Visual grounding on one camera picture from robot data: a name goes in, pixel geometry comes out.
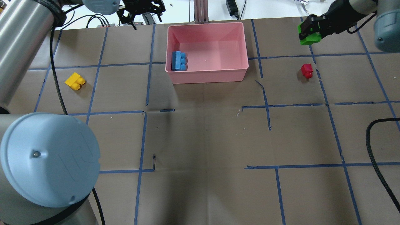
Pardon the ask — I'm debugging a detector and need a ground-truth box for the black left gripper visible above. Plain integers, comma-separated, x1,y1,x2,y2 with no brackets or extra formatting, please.
117,0,166,30

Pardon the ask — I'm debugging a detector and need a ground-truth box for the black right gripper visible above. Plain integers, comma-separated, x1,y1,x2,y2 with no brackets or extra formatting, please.
301,0,360,39

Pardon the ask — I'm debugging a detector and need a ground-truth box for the green toy block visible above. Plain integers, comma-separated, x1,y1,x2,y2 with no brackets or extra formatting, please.
297,24,322,46

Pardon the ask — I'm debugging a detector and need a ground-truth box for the blue toy block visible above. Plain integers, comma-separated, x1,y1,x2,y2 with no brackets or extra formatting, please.
171,51,188,72

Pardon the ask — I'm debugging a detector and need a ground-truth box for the yellow toy block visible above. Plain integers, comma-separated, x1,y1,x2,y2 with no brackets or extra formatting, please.
64,72,86,91

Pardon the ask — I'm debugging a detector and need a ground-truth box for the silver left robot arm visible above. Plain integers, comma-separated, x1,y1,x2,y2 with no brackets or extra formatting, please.
1,0,165,225

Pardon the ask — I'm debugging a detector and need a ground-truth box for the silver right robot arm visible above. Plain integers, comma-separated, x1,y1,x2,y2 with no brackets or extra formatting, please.
297,0,400,53

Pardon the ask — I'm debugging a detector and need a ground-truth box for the pink plastic box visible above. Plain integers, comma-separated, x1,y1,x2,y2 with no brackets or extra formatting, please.
165,22,249,84

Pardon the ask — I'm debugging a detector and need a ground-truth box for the red toy block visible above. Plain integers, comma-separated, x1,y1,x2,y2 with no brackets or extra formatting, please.
301,63,314,79

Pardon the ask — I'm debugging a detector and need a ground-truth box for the black power adapter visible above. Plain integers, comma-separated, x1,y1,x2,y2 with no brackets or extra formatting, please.
225,0,239,19

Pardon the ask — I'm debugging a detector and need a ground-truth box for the aluminium frame post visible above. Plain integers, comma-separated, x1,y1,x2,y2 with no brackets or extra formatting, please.
194,0,209,24

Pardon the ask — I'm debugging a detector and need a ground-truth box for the black braided cable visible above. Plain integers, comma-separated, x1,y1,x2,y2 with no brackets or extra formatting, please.
37,0,107,225

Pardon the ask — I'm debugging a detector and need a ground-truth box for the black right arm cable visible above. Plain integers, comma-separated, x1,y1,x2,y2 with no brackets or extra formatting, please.
366,117,400,213

